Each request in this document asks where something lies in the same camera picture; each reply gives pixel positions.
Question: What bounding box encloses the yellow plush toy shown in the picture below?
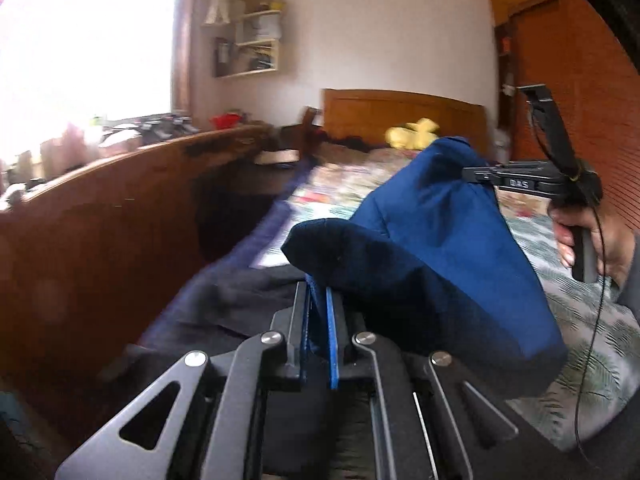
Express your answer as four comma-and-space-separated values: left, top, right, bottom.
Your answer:
385, 118, 439, 151

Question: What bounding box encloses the wooden louvered wardrobe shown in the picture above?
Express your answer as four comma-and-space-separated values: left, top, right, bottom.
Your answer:
490, 0, 639, 228

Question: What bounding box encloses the navy blue suit jacket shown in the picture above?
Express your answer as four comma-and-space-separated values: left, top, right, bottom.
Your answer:
282, 138, 567, 400

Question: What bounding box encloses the window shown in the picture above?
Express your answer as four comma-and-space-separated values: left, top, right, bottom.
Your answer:
1, 0, 178, 162

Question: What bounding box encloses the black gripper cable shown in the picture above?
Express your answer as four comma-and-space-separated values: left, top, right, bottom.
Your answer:
524, 98, 609, 466

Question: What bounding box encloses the black folded garment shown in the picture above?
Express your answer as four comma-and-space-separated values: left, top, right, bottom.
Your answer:
98, 263, 381, 480

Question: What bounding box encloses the wooden chair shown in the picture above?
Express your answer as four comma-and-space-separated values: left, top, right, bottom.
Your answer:
280, 106, 321, 159

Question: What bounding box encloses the wooden bed headboard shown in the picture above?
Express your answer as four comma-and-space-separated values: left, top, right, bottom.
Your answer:
322, 89, 490, 156

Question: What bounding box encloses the white wall shelf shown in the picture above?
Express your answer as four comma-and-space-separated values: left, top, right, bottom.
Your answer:
213, 9, 282, 79

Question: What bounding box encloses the red bowl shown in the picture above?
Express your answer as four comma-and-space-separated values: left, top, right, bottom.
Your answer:
209, 112, 243, 130

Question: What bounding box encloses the leaf and floral bedspread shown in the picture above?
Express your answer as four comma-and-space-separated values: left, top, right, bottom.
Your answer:
250, 144, 639, 451

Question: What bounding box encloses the person's right hand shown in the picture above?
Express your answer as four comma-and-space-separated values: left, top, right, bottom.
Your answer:
548, 200, 636, 288

